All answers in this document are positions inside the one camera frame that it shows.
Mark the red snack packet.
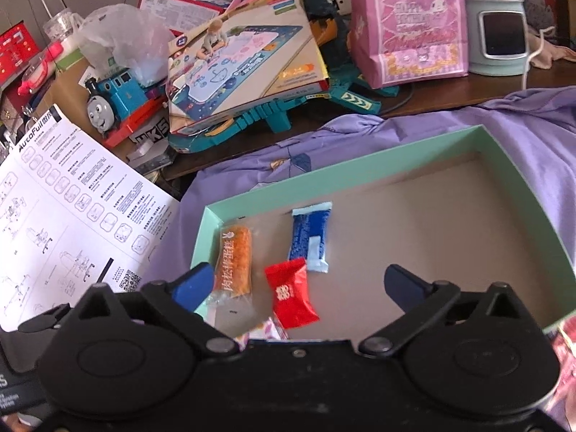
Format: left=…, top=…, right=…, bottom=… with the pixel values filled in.
left=264, top=257, right=321, bottom=329

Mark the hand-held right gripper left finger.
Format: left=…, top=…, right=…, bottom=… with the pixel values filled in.
left=72, top=263, right=241, bottom=356

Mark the dark teal block toy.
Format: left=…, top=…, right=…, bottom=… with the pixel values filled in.
left=299, top=0, right=361, bottom=77

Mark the pale green small appliance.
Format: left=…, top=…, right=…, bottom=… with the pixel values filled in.
left=463, top=0, right=532, bottom=76

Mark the pink printed packet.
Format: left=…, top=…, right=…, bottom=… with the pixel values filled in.
left=542, top=315, right=576, bottom=370

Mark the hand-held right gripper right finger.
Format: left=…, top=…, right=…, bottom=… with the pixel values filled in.
left=359, top=265, right=545, bottom=355

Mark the clear glass cup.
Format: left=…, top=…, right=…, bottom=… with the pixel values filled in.
left=44, top=8, right=84, bottom=43

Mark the orange snack packet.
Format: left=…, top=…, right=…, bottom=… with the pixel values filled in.
left=209, top=222, right=253, bottom=307

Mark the black printed box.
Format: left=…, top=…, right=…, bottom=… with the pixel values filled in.
left=0, top=330, right=46, bottom=415

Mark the clear plastic bag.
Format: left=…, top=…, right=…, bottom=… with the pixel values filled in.
left=78, top=4, right=174, bottom=84

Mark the mint green cardboard box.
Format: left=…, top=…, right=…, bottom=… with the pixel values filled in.
left=189, top=125, right=576, bottom=343

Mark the pink plastic toy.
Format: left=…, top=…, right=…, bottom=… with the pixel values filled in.
left=18, top=40, right=64, bottom=97

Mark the black sticker card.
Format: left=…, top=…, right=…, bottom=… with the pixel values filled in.
left=128, top=128, right=178, bottom=163

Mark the pale pink cloth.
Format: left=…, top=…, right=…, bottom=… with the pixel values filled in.
left=526, top=31, right=576, bottom=70

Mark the blue toy train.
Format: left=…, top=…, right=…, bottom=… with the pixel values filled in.
left=83, top=67, right=169, bottom=138

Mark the drawing mat toy box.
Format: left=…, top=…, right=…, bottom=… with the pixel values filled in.
left=166, top=0, right=331, bottom=122

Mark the pink gift bag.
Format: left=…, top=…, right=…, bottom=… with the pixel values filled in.
left=346, top=0, right=469, bottom=90

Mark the red white box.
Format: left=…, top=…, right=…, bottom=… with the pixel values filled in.
left=137, top=0, right=235, bottom=23

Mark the pink white small packet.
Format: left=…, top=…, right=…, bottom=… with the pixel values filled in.
left=234, top=315, right=289, bottom=347

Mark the teal plastic toy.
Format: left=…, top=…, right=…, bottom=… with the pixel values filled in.
left=168, top=72, right=399, bottom=154

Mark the white cable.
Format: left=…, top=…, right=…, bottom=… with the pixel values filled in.
left=522, top=27, right=556, bottom=91

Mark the white instruction sheet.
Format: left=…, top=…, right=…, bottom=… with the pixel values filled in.
left=0, top=103, right=181, bottom=331

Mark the purple cloth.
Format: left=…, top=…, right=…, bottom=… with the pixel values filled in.
left=148, top=87, right=576, bottom=432

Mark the brown cardboard box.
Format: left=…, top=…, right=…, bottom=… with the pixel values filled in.
left=27, top=47, right=113, bottom=145

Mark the blue snack packet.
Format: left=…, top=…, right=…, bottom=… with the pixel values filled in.
left=288, top=202, right=334, bottom=274

